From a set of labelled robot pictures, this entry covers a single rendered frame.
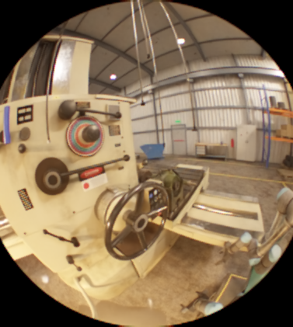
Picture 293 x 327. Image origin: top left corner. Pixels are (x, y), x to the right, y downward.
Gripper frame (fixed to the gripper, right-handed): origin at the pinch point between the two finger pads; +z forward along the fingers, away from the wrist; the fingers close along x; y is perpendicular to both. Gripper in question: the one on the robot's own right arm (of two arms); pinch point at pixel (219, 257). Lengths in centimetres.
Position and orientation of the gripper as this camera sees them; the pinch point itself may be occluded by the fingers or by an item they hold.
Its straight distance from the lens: 108.3
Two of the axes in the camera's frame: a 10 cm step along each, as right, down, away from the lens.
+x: 6.6, -1.3, 7.4
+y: 7.0, 4.8, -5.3
